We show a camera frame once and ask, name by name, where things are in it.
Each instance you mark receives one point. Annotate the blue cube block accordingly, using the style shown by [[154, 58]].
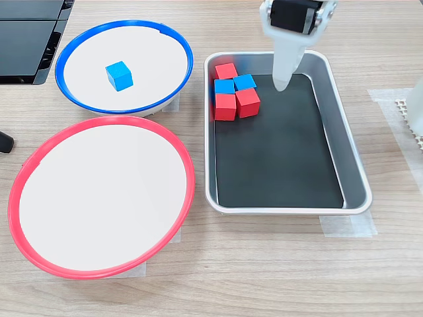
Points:
[[119, 76], [224, 87], [245, 82]]

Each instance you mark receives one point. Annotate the red cube block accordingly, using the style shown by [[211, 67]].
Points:
[[225, 107], [226, 71], [248, 104]]

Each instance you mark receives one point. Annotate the black tray liner mat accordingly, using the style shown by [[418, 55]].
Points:
[[277, 165]]

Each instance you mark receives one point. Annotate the silver metal tray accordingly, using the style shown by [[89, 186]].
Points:
[[350, 178]]

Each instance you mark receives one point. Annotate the translucent tape strip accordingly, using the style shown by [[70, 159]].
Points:
[[178, 236], [137, 269], [175, 104], [343, 226]]

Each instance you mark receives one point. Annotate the white mesh mat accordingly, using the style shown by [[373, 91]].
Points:
[[401, 107]]

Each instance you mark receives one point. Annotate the blue-rimmed white dish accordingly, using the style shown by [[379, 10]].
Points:
[[155, 49]]

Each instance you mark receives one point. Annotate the red-rimmed white dish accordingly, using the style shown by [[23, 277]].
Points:
[[105, 204]]

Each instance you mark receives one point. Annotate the black plastic case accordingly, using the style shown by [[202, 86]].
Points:
[[20, 46]]

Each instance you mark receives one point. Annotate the black rounded object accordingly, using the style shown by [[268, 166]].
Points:
[[5, 142]]

